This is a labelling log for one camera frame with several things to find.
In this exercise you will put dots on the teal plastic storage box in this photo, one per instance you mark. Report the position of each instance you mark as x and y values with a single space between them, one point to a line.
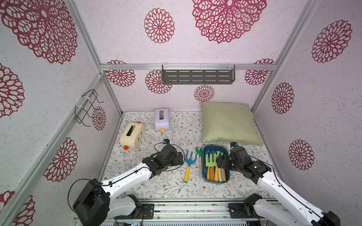
214 148

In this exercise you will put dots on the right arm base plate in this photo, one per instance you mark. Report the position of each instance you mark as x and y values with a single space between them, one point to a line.
241 210

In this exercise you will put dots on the dark green rake wooden handle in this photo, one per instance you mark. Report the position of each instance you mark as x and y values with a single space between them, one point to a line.
199 151

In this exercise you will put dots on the green square pillow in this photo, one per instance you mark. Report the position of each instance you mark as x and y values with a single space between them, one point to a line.
229 122

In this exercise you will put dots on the light green rake wooden handle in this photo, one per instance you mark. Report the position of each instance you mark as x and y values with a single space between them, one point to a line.
212 166

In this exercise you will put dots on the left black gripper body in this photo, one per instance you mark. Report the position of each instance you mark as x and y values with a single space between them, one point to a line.
174 161

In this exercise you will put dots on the cream toy tissue box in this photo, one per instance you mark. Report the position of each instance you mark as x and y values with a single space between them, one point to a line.
132 135

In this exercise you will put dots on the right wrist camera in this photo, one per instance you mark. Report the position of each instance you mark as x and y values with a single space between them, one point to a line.
233 144

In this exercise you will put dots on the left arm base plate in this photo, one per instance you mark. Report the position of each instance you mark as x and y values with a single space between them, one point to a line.
145 211

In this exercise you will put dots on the aluminium front rail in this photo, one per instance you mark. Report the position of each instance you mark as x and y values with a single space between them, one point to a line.
207 210

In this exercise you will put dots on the light green trowel wooden handle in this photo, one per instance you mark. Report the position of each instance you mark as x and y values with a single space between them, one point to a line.
222 169

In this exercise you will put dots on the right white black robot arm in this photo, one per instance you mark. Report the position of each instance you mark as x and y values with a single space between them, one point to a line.
299 212

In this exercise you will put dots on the grey wall shelf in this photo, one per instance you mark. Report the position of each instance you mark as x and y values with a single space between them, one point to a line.
198 76

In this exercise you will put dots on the light blue rake white handle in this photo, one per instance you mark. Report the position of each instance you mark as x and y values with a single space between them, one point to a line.
220 175

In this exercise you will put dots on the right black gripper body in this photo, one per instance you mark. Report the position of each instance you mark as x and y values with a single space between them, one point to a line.
229 159

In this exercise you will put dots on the purple toy toaster box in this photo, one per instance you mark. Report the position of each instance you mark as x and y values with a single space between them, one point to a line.
162 121

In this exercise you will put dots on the black wire wall rack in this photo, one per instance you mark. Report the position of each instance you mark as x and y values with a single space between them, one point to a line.
82 111

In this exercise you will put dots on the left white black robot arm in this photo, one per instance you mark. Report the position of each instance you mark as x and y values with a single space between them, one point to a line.
100 200

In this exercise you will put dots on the small blue rake yellow handle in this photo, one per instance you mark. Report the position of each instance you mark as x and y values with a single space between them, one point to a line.
190 159

